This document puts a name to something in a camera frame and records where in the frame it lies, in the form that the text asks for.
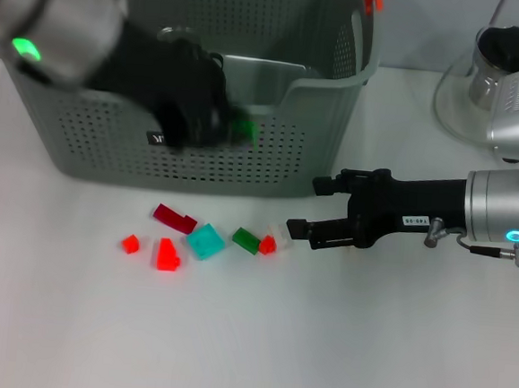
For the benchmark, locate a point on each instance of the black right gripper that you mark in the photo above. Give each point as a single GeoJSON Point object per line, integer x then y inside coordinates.
{"type": "Point", "coordinates": [397, 209]}

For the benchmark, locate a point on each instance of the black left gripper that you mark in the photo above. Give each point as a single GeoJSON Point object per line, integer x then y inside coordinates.
{"type": "Point", "coordinates": [174, 79]}

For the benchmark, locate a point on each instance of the bright green block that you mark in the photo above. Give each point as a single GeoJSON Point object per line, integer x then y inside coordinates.
{"type": "Point", "coordinates": [245, 132]}

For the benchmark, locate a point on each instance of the translucent white block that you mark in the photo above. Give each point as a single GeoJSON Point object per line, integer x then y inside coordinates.
{"type": "Point", "coordinates": [283, 238]}

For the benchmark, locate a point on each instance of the grey perforated storage bin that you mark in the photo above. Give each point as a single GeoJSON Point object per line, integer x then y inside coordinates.
{"type": "Point", "coordinates": [266, 167]}

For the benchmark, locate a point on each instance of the small red block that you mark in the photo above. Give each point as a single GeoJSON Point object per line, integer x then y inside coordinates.
{"type": "Point", "coordinates": [268, 245]}
{"type": "Point", "coordinates": [132, 243]}

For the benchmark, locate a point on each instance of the dark green block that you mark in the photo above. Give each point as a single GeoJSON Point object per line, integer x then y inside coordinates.
{"type": "Point", "coordinates": [246, 240]}

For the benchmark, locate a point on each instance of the dark red long block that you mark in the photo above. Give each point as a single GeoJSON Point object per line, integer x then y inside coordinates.
{"type": "Point", "coordinates": [172, 217]}

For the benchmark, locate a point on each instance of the teal square block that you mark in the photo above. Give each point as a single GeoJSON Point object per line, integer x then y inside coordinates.
{"type": "Point", "coordinates": [206, 241]}

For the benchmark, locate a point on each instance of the red slope block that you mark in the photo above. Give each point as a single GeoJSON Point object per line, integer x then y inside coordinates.
{"type": "Point", "coordinates": [167, 255]}

